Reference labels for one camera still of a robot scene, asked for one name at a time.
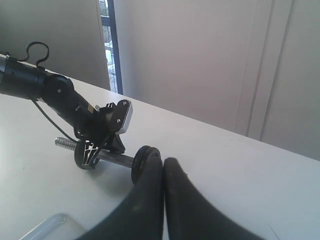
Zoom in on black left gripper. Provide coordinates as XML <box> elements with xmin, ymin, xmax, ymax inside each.
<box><xmin>72</xmin><ymin>102</ymin><xmax>126</xmax><ymax>170</ymax></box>

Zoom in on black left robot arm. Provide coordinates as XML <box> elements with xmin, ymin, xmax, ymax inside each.
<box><xmin>0</xmin><ymin>56</ymin><xmax>127</xmax><ymax>170</ymax></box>

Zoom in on black window frame post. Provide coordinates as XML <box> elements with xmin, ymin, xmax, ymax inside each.
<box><xmin>107</xmin><ymin>0</ymin><xmax>123</xmax><ymax>95</ymax></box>

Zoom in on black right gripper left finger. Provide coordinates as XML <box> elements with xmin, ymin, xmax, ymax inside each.
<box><xmin>78</xmin><ymin>153</ymin><xmax>164</xmax><ymax>240</ymax></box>

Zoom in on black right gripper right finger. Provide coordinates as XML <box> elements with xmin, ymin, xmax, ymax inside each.
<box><xmin>163</xmin><ymin>157</ymin><xmax>262</xmax><ymax>240</ymax></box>

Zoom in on black weight plate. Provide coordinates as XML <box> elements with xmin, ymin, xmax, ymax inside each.
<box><xmin>143</xmin><ymin>146</ymin><xmax>161</xmax><ymax>164</ymax></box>
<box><xmin>74</xmin><ymin>139</ymin><xmax>101</xmax><ymax>170</ymax></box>
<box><xmin>131</xmin><ymin>145</ymin><xmax>150</xmax><ymax>185</ymax></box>

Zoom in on white rectangular tray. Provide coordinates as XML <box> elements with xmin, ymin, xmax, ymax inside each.
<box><xmin>20</xmin><ymin>213</ymin><xmax>87</xmax><ymax>240</ymax></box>

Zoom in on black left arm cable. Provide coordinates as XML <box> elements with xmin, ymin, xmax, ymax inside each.
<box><xmin>21</xmin><ymin>41</ymin><xmax>81</xmax><ymax>141</ymax></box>

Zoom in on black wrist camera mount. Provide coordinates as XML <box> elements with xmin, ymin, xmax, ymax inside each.
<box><xmin>108</xmin><ymin>99</ymin><xmax>133</xmax><ymax>135</ymax></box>

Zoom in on chrome threaded dumbbell bar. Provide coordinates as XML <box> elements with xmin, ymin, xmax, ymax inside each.
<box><xmin>55</xmin><ymin>137</ymin><xmax>133</xmax><ymax>170</ymax></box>

